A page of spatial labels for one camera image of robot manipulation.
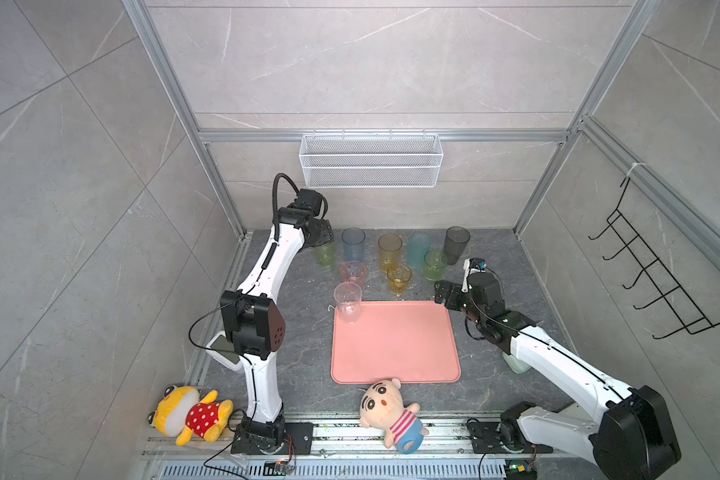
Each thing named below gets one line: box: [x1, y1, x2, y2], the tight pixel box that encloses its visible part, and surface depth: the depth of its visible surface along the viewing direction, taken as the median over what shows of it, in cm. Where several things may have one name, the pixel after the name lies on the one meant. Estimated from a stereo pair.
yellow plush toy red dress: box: [148, 384, 234, 446], surface depth 74 cm
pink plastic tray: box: [330, 300, 462, 384], surface depth 90 cm
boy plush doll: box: [359, 378, 430, 454], surface depth 72 cm
